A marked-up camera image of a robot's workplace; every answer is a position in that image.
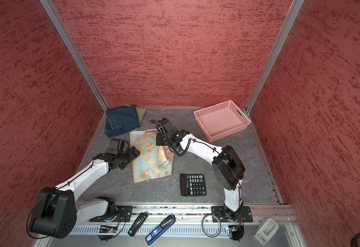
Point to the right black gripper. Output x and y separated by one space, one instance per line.
159 139

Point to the blue black stapler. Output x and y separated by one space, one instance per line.
160 229

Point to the black desk calculator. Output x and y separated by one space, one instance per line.
192 185

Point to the pastel patterned cloth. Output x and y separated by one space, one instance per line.
154 161

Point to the small circuit board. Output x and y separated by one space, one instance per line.
106 229
235 232

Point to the left small circuit board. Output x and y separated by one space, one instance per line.
106 229

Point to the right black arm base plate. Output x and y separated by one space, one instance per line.
218 213

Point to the olive green skirt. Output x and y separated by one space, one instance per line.
140 113

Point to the grey plastic dispenser box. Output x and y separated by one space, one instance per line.
267 228

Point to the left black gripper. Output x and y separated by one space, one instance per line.
129 151

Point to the pink plastic basket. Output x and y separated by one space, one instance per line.
221 120

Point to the blue denim skirt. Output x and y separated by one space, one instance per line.
121 120

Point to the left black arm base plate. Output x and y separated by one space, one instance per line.
123 214

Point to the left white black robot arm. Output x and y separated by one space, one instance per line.
57 209

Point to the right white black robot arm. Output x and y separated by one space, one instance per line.
227 166

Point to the right small circuit board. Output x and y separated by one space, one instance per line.
235 232

